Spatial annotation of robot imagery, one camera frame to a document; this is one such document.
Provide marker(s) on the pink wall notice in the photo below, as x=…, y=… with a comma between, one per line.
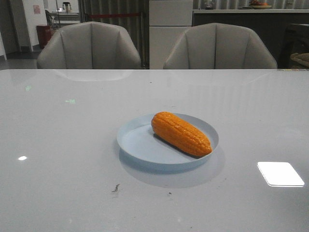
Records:
x=36, y=9

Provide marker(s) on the dark wooden chair far right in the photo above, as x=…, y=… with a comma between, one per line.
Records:
x=295, y=48

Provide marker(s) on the grey chair on left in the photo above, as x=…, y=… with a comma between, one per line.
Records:
x=90, y=45

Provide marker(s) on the light blue round plate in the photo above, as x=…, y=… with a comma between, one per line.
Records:
x=145, y=150

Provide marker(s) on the red bin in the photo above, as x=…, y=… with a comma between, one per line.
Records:
x=44, y=34

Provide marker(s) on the grey chair on right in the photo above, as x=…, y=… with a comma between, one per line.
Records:
x=219, y=46

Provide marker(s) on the dark counter with grey top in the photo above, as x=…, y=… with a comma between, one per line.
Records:
x=269, y=24

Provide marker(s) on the background white table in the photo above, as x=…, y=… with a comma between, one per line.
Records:
x=60, y=19

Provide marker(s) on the red barrier belt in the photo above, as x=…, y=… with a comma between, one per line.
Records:
x=114, y=15

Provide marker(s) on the fruit bowl on counter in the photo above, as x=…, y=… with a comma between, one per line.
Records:
x=256, y=4

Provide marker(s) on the orange toy corn cob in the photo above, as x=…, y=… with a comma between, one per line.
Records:
x=181, y=134

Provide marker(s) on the grey chair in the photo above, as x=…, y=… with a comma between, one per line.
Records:
x=90, y=45
x=219, y=46

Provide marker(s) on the white cabinet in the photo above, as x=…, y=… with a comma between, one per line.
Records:
x=167, y=20

